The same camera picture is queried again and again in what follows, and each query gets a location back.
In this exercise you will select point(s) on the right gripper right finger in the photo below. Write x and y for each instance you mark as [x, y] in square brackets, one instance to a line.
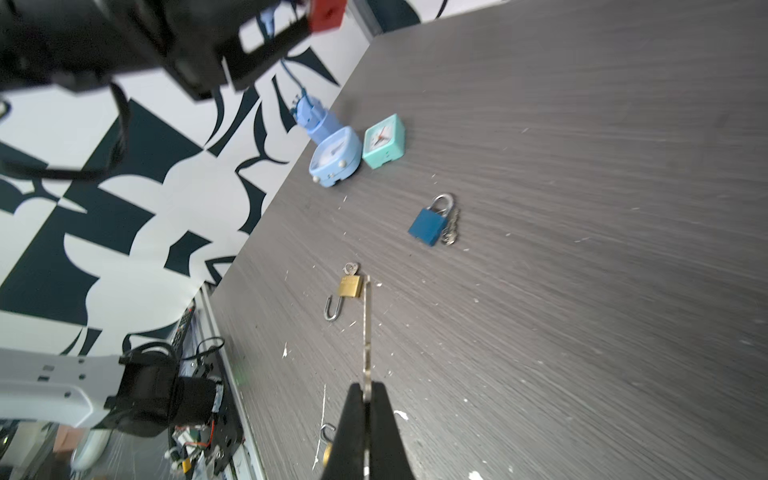
[387, 456]

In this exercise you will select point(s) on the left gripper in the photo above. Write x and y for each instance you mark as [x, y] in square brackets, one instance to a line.
[206, 52]

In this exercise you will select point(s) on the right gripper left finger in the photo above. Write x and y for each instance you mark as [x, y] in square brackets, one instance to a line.
[346, 459]

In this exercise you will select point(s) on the red padlock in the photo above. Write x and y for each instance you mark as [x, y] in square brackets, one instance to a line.
[326, 15]

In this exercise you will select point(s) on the brass padlock with key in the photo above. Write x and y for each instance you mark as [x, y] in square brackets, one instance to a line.
[350, 286]

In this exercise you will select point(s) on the blue padlock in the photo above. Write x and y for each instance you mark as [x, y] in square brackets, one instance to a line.
[437, 222]

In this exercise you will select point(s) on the small brass padlock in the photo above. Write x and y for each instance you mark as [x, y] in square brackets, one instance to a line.
[327, 436]

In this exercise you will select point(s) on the blue flower toy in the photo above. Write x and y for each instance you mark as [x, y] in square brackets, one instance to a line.
[307, 111]

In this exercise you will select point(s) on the light blue alarm clock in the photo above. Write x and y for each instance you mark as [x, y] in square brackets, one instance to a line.
[336, 158]

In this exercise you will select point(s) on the mint green alarm clock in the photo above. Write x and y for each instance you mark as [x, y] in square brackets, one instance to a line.
[384, 142]

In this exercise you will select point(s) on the black remote control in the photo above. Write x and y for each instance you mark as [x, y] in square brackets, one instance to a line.
[182, 328]

